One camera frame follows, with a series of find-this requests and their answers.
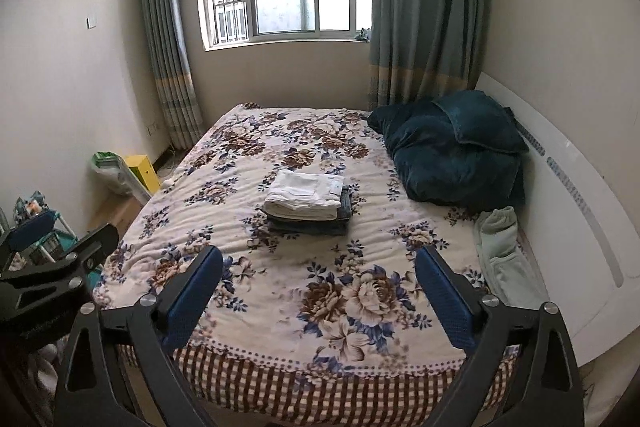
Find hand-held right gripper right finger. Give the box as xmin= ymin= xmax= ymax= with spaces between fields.
xmin=414 ymin=245 xmax=587 ymax=427

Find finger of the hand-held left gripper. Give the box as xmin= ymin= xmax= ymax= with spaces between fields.
xmin=0 ymin=209 xmax=57 ymax=273
xmin=0 ymin=222 xmax=121 ymax=315

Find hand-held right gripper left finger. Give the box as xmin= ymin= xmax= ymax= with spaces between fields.
xmin=51 ymin=245 xmax=224 ymax=427

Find white pants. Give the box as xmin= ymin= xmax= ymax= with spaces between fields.
xmin=262 ymin=169 xmax=347 ymax=222

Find teal storage cart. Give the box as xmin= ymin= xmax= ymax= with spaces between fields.
xmin=0 ymin=189 xmax=81 ymax=273

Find plastic bag with green contents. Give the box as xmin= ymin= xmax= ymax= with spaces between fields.
xmin=90 ymin=151 xmax=133 ymax=196

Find light green cloth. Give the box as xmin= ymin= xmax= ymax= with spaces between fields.
xmin=474 ymin=206 xmax=548 ymax=308

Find yellow box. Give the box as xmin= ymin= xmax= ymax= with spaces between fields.
xmin=123 ymin=154 xmax=162 ymax=194

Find floral blanket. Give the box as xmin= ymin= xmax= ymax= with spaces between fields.
xmin=92 ymin=103 xmax=543 ymax=425

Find white headboard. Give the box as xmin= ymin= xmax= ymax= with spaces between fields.
xmin=472 ymin=72 xmax=640 ymax=365

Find dark teal quilt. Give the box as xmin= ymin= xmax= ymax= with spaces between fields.
xmin=367 ymin=99 xmax=526 ymax=212

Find folded blue jeans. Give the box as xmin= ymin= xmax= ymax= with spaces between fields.
xmin=265 ymin=187 xmax=353 ymax=237

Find dark teal pillow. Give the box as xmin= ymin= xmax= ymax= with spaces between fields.
xmin=432 ymin=90 xmax=530 ymax=154

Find teal striped curtain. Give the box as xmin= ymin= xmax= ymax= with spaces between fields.
xmin=139 ymin=0 xmax=205 ymax=152
xmin=368 ymin=0 xmax=493 ymax=112

